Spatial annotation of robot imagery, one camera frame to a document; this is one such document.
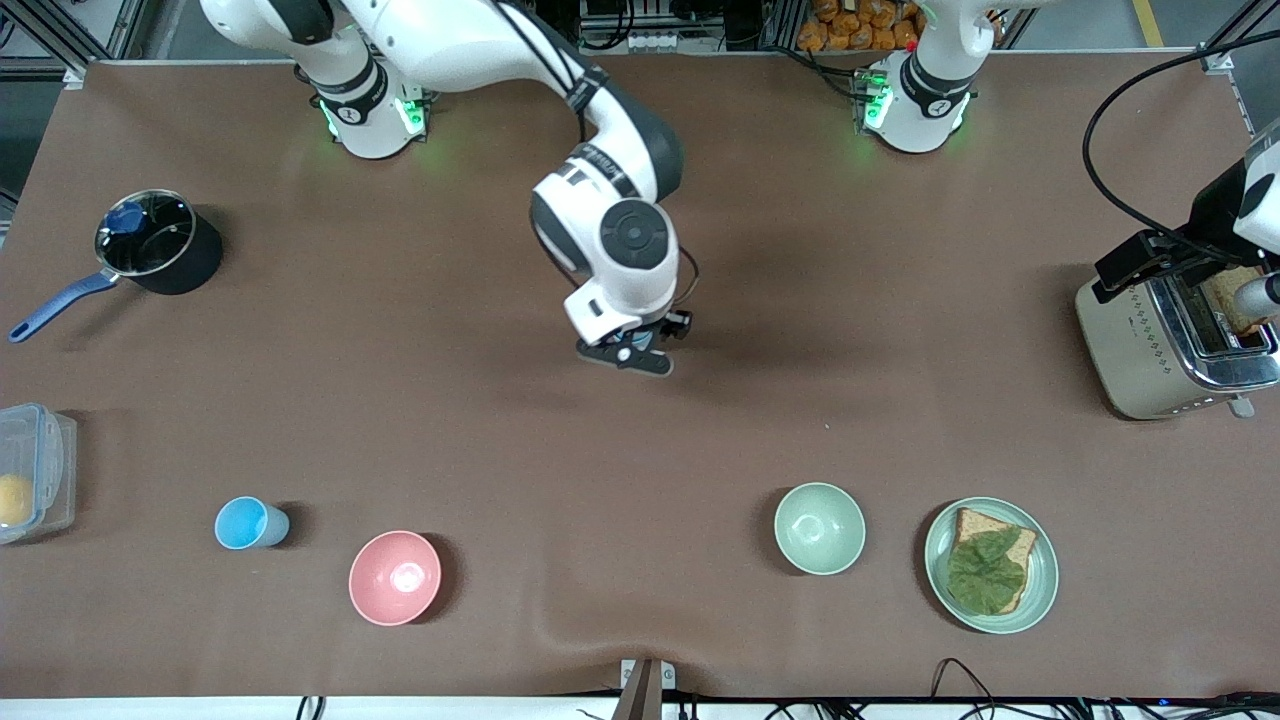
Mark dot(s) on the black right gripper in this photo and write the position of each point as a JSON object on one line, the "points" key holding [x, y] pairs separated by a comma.
{"points": [[673, 326]]}

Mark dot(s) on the metal table edge bracket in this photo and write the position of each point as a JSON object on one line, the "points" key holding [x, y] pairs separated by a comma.
{"points": [[647, 690]]}

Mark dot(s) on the clear plastic storage container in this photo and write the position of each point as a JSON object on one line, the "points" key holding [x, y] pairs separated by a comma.
{"points": [[55, 470]]}

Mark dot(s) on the orange bread rolls pile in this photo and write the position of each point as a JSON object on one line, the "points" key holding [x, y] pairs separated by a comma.
{"points": [[860, 25]]}

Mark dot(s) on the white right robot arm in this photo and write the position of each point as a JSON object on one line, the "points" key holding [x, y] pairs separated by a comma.
{"points": [[600, 250]]}

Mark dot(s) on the orange round food item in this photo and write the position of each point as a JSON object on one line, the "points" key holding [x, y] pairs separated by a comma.
{"points": [[14, 500]]}

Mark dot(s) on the pale green plate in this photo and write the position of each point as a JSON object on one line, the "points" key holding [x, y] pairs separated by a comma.
{"points": [[1043, 580]]}

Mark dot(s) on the brown bread slice in toaster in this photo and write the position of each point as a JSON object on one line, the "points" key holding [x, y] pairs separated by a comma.
{"points": [[1225, 300]]}

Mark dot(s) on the light blue plastic cup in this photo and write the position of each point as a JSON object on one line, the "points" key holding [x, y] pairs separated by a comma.
{"points": [[245, 523], [632, 344]]}

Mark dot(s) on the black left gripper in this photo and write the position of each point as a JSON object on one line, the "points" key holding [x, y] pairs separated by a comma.
{"points": [[1208, 218]]}

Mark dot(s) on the white power strip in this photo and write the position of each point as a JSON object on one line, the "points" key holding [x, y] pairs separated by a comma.
{"points": [[625, 42]]}

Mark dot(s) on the glass pot lid blue knob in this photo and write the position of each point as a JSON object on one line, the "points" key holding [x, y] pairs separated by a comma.
{"points": [[150, 235]]}

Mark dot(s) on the pale green bowl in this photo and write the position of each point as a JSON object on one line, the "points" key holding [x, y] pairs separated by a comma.
{"points": [[820, 528]]}

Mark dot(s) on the brown toast slice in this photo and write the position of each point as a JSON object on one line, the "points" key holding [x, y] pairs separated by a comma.
{"points": [[972, 522]]}

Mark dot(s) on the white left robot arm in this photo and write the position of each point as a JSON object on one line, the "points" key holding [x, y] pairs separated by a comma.
{"points": [[925, 95]]}

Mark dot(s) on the beige and chrome toaster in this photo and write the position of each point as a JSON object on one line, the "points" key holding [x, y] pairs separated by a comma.
{"points": [[1130, 350]]}

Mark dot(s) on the pink bowl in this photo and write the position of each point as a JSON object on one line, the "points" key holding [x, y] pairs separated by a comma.
{"points": [[395, 578]]}

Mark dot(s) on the green lettuce leaf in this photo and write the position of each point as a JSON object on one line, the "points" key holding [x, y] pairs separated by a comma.
{"points": [[985, 575]]}

